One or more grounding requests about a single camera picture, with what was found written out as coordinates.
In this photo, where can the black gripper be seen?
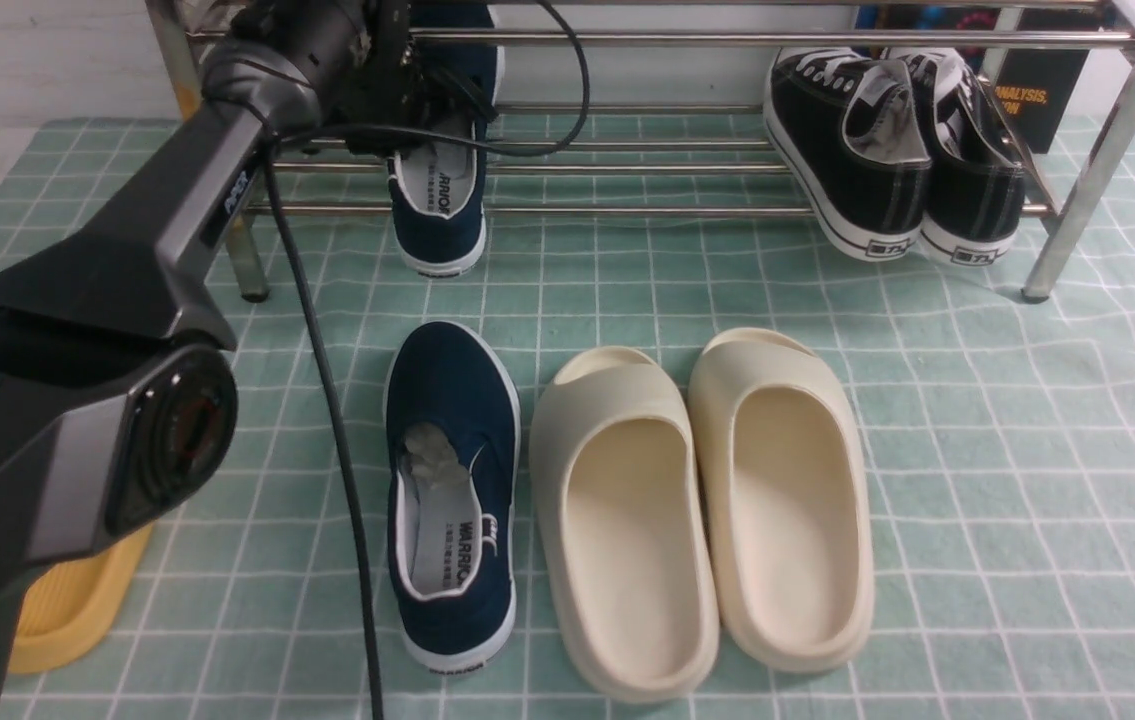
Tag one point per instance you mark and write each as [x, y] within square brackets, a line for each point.
[398, 100]

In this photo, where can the navy slip-on shoe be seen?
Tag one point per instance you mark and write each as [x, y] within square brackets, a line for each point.
[437, 188]
[452, 417]

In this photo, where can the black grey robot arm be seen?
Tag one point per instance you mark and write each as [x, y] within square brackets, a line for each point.
[117, 402]

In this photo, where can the metal shoe rack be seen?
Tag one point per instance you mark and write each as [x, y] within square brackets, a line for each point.
[183, 40]

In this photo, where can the left cream slide sandal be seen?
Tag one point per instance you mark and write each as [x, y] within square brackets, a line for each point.
[615, 483]

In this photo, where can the cream slide sandal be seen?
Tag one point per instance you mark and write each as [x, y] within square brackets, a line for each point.
[785, 486]
[615, 483]

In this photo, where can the left black canvas sneaker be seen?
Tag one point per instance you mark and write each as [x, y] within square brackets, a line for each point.
[845, 126]

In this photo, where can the black canvas sneaker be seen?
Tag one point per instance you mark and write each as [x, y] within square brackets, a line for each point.
[845, 126]
[978, 182]

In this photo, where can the right cream slide sandal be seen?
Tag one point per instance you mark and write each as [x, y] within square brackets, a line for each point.
[785, 486]

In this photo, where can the right black canvas sneaker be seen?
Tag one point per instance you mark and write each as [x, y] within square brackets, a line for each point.
[978, 182]

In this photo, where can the right yellow slide sandal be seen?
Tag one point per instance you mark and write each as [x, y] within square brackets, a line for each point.
[69, 610]

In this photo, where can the black book with orange text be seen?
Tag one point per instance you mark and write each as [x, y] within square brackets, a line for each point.
[1035, 85]

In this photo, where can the green checkered cloth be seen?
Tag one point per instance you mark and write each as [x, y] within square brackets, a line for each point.
[999, 436]

